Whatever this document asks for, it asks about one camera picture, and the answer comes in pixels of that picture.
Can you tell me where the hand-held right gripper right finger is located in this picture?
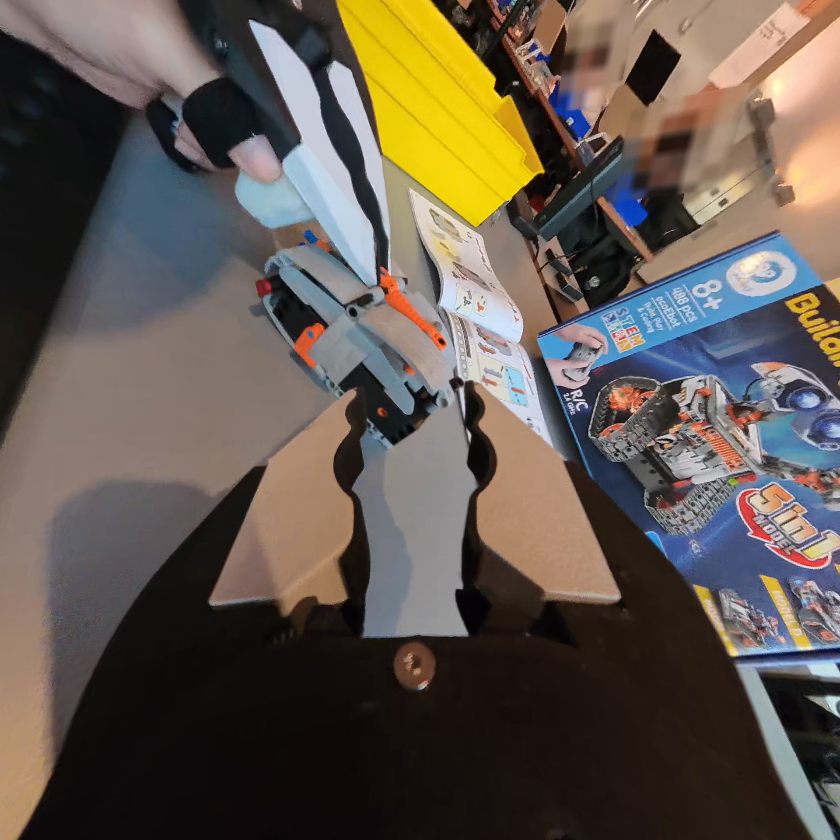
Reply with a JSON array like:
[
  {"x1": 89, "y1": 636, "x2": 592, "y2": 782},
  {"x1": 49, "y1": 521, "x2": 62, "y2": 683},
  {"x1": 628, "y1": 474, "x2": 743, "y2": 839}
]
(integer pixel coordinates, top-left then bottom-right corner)
[{"x1": 456, "y1": 382, "x2": 622, "y2": 637}]

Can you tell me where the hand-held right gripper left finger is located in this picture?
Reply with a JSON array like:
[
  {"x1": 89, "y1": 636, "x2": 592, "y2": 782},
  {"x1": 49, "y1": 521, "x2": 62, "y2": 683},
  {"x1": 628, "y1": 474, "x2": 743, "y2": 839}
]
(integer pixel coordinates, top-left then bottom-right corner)
[{"x1": 209, "y1": 387, "x2": 371, "y2": 637}]

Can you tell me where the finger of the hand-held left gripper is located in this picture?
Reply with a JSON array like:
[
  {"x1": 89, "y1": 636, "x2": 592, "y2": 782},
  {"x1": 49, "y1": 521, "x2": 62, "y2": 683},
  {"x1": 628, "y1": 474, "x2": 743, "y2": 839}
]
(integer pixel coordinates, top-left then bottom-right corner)
[
  {"x1": 248, "y1": 20, "x2": 388, "y2": 290},
  {"x1": 315, "y1": 59, "x2": 393, "y2": 277}
]

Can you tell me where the grey orange brick model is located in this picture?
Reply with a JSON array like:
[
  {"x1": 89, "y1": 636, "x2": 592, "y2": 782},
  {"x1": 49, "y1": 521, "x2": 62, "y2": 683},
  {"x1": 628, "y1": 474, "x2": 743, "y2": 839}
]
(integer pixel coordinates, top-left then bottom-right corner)
[{"x1": 255, "y1": 230, "x2": 463, "y2": 448}]

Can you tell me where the grey desk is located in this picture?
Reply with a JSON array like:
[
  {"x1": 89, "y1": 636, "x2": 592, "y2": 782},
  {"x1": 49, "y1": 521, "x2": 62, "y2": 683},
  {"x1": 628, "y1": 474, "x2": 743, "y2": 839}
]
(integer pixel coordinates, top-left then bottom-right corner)
[{"x1": 0, "y1": 115, "x2": 742, "y2": 840}]

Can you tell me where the person's left hand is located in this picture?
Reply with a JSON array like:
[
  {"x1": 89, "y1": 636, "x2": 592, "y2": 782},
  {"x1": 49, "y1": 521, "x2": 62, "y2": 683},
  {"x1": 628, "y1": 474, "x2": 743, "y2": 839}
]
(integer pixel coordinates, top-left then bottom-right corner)
[{"x1": 0, "y1": 0, "x2": 286, "y2": 186}]

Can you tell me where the yellow plastic bin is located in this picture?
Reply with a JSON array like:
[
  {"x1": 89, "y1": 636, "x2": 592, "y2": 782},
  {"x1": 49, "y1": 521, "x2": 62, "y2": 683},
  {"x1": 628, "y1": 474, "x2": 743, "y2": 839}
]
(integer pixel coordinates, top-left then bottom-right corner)
[{"x1": 335, "y1": 0, "x2": 546, "y2": 227}]

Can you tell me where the open instruction booklet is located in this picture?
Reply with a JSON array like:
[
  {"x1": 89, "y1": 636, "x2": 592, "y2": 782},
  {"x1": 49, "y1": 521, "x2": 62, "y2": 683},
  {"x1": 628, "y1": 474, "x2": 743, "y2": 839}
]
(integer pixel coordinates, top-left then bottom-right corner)
[{"x1": 407, "y1": 188, "x2": 555, "y2": 447}]

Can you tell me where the blue toy robot box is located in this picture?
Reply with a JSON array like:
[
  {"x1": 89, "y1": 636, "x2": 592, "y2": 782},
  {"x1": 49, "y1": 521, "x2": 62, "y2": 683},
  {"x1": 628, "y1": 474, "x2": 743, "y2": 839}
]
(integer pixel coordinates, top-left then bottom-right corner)
[{"x1": 537, "y1": 231, "x2": 840, "y2": 657}]

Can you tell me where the dark grey monitor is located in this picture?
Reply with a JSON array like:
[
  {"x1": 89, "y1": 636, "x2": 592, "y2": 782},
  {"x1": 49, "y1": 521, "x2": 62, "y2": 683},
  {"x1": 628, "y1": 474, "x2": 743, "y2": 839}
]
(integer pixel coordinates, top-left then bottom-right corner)
[{"x1": 533, "y1": 136, "x2": 626, "y2": 242}]

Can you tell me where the black dimpled mat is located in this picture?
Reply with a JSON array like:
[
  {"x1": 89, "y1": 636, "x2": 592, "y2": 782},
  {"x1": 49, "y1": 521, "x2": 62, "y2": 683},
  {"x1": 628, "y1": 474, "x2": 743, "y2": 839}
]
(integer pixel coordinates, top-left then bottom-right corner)
[{"x1": 0, "y1": 33, "x2": 129, "y2": 434}]

